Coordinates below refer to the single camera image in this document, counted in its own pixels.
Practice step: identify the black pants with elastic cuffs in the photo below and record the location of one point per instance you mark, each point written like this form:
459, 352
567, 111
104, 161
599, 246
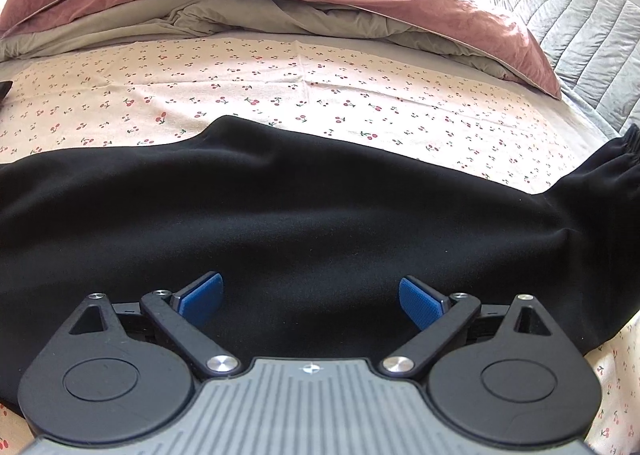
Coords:
300, 235

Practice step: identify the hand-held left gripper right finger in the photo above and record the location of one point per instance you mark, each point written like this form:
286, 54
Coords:
420, 300

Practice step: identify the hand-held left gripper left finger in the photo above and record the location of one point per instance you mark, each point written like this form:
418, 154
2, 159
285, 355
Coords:
200, 297

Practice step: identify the cherry print sheet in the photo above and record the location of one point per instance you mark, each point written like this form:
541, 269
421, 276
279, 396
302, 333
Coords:
300, 80

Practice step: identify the folded black pants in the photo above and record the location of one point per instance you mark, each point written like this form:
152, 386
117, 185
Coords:
4, 90

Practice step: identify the grey folded blanket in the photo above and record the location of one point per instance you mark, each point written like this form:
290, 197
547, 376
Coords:
225, 15

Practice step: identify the grey quilted headboard cushion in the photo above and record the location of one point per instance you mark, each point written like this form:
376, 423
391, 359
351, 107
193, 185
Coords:
575, 20

